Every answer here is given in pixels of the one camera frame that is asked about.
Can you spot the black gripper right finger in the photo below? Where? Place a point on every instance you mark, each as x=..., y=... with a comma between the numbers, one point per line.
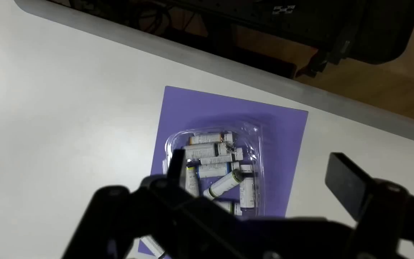
x=348, y=182

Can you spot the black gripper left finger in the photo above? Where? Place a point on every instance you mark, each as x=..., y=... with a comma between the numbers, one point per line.
x=176, y=167

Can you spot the small white bottle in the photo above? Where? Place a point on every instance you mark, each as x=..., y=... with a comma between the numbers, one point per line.
x=218, y=136
x=223, y=184

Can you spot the small white bottle in tray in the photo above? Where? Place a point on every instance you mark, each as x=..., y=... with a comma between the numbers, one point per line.
x=218, y=136

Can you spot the clear plastic tray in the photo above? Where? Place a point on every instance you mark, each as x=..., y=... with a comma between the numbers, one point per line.
x=207, y=162

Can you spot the purple paper mat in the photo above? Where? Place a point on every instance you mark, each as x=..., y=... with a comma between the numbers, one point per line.
x=281, y=129

